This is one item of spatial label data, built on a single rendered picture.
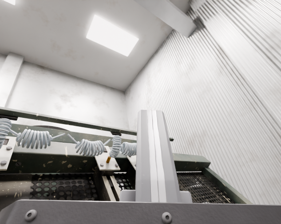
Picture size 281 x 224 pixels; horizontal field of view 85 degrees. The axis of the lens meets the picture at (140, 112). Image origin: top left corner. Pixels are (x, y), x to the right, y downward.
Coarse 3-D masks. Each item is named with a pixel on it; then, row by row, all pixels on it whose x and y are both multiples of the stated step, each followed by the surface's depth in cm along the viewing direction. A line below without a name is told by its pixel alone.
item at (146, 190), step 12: (144, 120) 9; (144, 132) 9; (144, 144) 8; (144, 156) 7; (144, 168) 7; (156, 168) 7; (144, 180) 6; (156, 180) 6; (120, 192) 7; (132, 192) 7; (144, 192) 6; (156, 192) 6
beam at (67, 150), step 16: (16, 144) 60; (64, 144) 72; (16, 160) 57; (32, 160) 60; (48, 160) 63; (64, 160) 67; (80, 160) 70; (128, 160) 85; (176, 160) 108; (192, 160) 120; (208, 160) 135
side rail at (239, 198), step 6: (204, 168) 130; (204, 174) 129; (210, 174) 125; (216, 174) 127; (216, 180) 120; (222, 180) 120; (222, 186) 116; (228, 186) 115; (228, 192) 112; (234, 192) 110; (234, 198) 108; (240, 198) 105
